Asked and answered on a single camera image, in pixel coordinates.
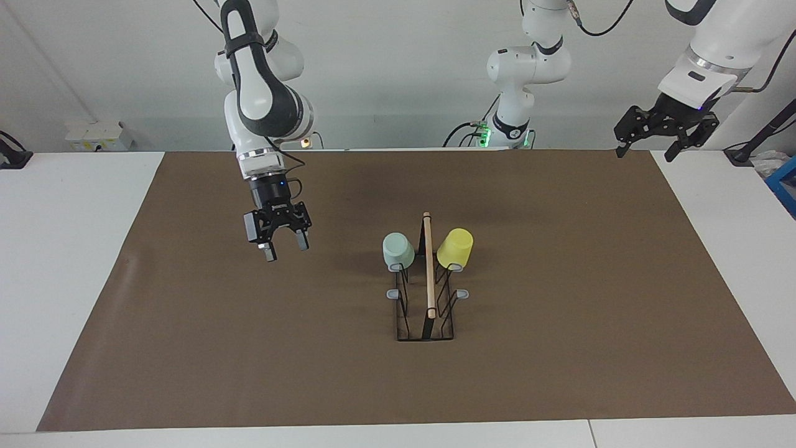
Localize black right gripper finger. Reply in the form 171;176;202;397
289;204;312;251
244;210;277;263

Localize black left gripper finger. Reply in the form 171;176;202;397
614;106;660;159
664;115;720;164

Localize pale green plastic cup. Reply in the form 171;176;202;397
382;232;415;272

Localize yellow plastic cup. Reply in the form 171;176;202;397
437;228;474;273

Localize black stand pole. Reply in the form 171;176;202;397
723;98;796;166

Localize white plastic bag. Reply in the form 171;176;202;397
749;149;792;179

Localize blue box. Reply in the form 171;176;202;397
765;156;796;219

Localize brown table mat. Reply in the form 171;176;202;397
36;149;796;432

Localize black table clamp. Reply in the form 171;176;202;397
0;131;34;170

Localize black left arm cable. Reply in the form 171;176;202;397
566;0;796;95

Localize black wire cup rack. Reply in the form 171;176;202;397
387;212;470;342

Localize black base power cable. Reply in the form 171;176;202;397
443;93;502;149

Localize white wall socket box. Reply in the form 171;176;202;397
65;121;134;152

